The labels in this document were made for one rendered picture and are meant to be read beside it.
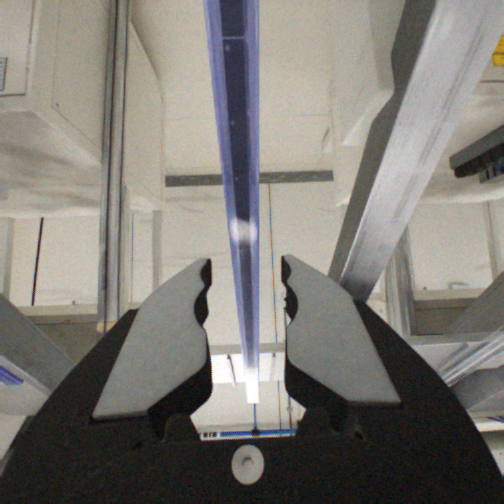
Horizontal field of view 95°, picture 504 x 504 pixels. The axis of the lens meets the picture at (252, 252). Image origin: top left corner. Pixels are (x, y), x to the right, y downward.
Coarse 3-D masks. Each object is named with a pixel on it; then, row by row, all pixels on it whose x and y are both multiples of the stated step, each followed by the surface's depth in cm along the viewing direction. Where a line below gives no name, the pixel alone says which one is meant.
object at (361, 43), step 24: (336, 0) 19; (360, 0) 15; (384, 0) 14; (336, 24) 19; (360, 24) 15; (384, 24) 14; (336, 48) 19; (360, 48) 15; (384, 48) 14; (336, 72) 19; (360, 72) 15; (384, 72) 14; (360, 96) 16; (384, 96) 14; (360, 120) 16; (360, 144) 19
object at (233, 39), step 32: (224, 0) 6; (256, 0) 6; (224, 32) 6; (256, 32) 6; (224, 64) 6; (256, 64) 7; (224, 96) 7; (256, 96) 7; (224, 128) 8; (256, 128) 8; (224, 160) 8; (256, 160) 8; (224, 192) 9; (256, 192) 9; (256, 224) 10; (256, 256) 12; (256, 288) 13; (256, 320) 15; (256, 352) 19; (256, 384) 24
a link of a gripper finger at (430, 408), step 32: (384, 352) 7; (416, 352) 7; (416, 384) 6; (352, 416) 5; (384, 416) 5; (416, 416) 5; (448, 416) 5; (416, 448) 5; (448, 448) 5; (480, 448) 5; (448, 480) 4; (480, 480) 4
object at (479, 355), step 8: (488, 336) 21; (496, 336) 20; (480, 344) 21; (488, 344) 21; (496, 344) 20; (472, 352) 22; (480, 352) 21; (488, 352) 21; (496, 352) 21; (456, 360) 24; (464, 360) 23; (472, 360) 22; (480, 360) 22; (488, 360) 22; (448, 368) 25; (456, 368) 24; (464, 368) 23; (472, 368) 23; (440, 376) 26; (448, 376) 25; (456, 376) 24; (464, 376) 25; (448, 384) 26
